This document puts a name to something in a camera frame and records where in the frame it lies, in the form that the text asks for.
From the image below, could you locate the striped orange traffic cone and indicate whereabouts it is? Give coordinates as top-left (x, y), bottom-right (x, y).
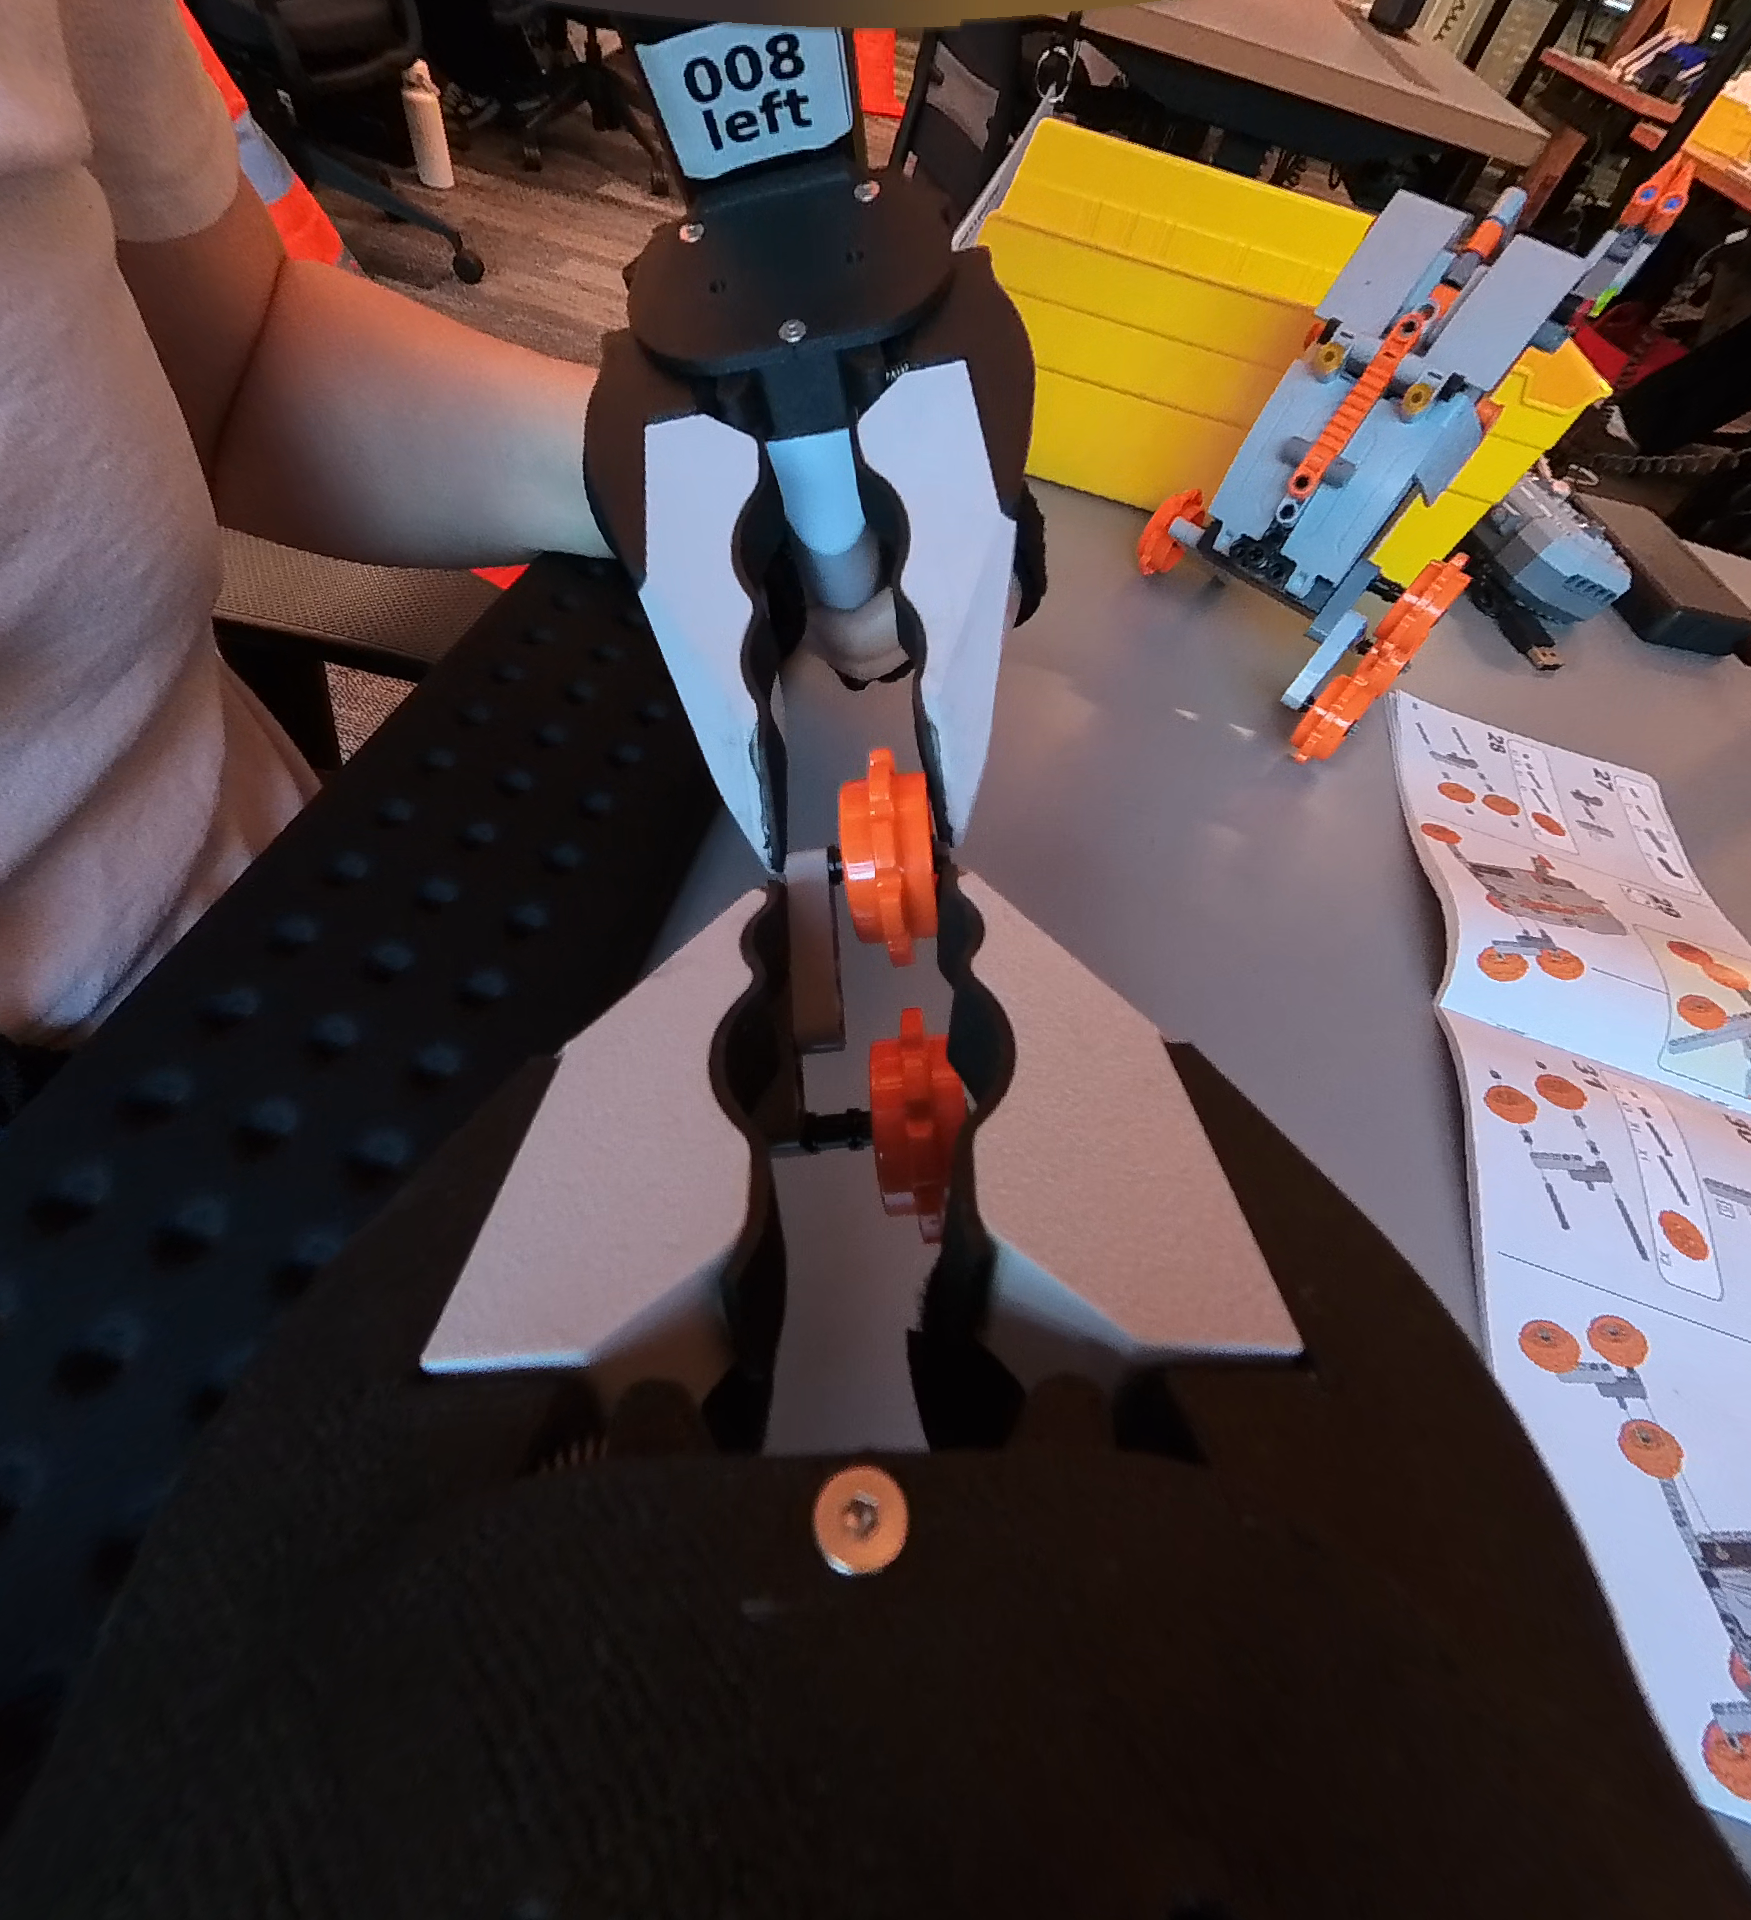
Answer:
top-left (177, 0), bottom-right (533, 589)

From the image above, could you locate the person's left hand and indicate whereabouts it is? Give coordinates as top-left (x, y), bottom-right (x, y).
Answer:
top-left (808, 591), bottom-right (925, 692)

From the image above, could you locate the grey mesh office chair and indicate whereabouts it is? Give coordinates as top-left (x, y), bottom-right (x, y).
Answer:
top-left (213, 527), bottom-right (518, 780)

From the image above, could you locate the grey desk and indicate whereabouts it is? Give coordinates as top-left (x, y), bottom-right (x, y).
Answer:
top-left (634, 478), bottom-right (1751, 1920)

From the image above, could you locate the person's left forearm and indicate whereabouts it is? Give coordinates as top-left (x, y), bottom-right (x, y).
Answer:
top-left (208, 180), bottom-right (621, 567)

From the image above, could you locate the black power adapter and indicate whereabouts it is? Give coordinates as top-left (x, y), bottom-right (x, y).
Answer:
top-left (1581, 494), bottom-right (1751, 658)

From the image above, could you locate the grey beam orange wheel assembly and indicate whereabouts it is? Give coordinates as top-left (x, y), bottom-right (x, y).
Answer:
top-left (779, 748), bottom-right (974, 1247)

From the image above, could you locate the plain office table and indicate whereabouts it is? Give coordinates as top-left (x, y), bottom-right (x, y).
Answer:
top-left (1070, 0), bottom-right (1552, 199)

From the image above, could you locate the grey orange block robot model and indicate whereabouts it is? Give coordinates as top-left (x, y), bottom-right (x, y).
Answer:
top-left (1136, 150), bottom-right (1702, 761)

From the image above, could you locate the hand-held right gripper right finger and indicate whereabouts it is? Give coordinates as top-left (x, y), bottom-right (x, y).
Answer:
top-left (906, 867), bottom-right (1306, 1454)

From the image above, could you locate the black office chair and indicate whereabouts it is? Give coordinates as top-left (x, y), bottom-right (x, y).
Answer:
top-left (193, 0), bottom-right (491, 289)

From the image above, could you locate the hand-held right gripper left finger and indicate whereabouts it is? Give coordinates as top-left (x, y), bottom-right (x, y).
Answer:
top-left (419, 882), bottom-right (792, 1454)

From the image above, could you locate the black coiled cable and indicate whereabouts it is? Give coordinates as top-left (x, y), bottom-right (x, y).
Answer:
top-left (1581, 437), bottom-right (1751, 480)

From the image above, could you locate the black usb cable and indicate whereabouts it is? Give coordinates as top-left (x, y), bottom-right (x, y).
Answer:
top-left (1475, 600), bottom-right (1568, 676)

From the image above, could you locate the person's light t-shirt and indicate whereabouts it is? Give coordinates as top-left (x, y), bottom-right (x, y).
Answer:
top-left (0, 0), bottom-right (322, 1187)

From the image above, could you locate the white water bottle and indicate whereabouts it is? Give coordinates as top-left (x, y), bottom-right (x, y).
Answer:
top-left (401, 57), bottom-right (456, 193)

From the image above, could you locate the grey battery hub block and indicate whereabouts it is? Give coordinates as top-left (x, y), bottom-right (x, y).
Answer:
top-left (1466, 478), bottom-right (1634, 625)

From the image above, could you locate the yellow storage bin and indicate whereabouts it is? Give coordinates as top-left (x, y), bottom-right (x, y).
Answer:
top-left (974, 118), bottom-right (1616, 595)

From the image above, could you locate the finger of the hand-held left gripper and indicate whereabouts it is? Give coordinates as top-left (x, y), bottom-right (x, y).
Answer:
top-left (856, 358), bottom-right (1023, 846)
top-left (640, 408), bottom-right (803, 881)

